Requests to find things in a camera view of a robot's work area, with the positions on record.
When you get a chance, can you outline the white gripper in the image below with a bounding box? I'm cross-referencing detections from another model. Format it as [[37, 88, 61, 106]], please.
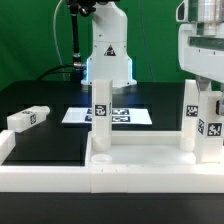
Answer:
[[176, 0, 224, 92]]

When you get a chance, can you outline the white desk top tray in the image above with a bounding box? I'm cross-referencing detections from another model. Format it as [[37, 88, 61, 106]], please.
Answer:
[[85, 131, 224, 166]]

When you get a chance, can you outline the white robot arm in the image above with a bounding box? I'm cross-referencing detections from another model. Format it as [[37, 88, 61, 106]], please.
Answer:
[[82, 0, 224, 92]]

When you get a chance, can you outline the fiducial marker sheet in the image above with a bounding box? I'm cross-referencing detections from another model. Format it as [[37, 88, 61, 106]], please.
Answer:
[[62, 107, 152, 125]]

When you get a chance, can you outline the white U-shaped fence wall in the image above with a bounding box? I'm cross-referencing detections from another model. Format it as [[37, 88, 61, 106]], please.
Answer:
[[0, 130, 224, 193]]

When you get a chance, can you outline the black cable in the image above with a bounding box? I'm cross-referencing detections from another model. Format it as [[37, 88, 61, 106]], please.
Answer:
[[35, 64, 83, 83]]

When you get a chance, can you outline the white cable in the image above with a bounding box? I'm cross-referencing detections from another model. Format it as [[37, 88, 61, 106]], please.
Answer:
[[52, 0, 67, 82]]

